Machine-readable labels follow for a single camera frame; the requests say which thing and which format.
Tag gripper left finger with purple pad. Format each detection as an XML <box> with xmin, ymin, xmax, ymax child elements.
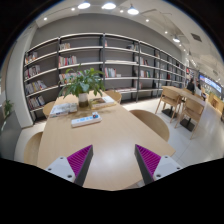
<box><xmin>46</xmin><ymin>145</ymin><xmax>93</xmax><ymax>186</ymax></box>

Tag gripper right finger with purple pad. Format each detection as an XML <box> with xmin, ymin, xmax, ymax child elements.
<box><xmin>135</xmin><ymin>145</ymin><xmax>182</xmax><ymax>185</ymax></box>

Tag blue and red charger plug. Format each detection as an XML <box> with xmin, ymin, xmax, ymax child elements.
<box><xmin>92</xmin><ymin>113</ymin><xmax>99</xmax><ymax>119</ymax></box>

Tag long wooden table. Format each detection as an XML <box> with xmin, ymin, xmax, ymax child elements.
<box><xmin>37</xmin><ymin>104</ymin><xmax>175</xmax><ymax>190</ymax></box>

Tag wooden chair near left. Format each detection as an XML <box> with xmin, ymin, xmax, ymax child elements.
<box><xmin>24</xmin><ymin>132</ymin><xmax>42</xmax><ymax>166</ymax></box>

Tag white power strip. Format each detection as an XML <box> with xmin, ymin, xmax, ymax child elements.
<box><xmin>71</xmin><ymin>116</ymin><xmax>102</xmax><ymax>127</ymax></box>

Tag wooden chair near right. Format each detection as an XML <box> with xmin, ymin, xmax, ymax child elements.
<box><xmin>130</xmin><ymin>109</ymin><xmax>170</xmax><ymax>141</ymax></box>

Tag open magazine on left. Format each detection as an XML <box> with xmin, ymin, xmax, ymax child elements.
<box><xmin>50</xmin><ymin>103</ymin><xmax>77</xmax><ymax>117</ymax></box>

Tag white plant pot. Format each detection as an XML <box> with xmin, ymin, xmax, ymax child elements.
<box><xmin>78</xmin><ymin>93</ymin><xmax>88</xmax><ymax>108</ymax></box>

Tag wooden chair right foreground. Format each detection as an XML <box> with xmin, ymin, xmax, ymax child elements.
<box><xmin>176</xmin><ymin>98</ymin><xmax>205</xmax><ymax>138</ymax></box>

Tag book with green cover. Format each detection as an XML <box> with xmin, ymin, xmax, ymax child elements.
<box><xmin>89</xmin><ymin>96</ymin><xmax>116</xmax><ymax>109</ymax></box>

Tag green potted plant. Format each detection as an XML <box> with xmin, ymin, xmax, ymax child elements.
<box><xmin>58</xmin><ymin>66</ymin><xmax>105</xmax><ymax>97</ymax></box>

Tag person in dark clothes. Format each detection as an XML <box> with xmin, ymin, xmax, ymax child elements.
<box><xmin>187</xmin><ymin>78</ymin><xmax>195</xmax><ymax>94</ymax></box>

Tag small plant at left edge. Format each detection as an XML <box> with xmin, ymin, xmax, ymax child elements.
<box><xmin>4</xmin><ymin>100</ymin><xmax>13</xmax><ymax>119</ymax></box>

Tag large grey bookshelf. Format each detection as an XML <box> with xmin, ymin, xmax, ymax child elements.
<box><xmin>23</xmin><ymin>33</ymin><xmax>185</xmax><ymax>121</ymax></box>

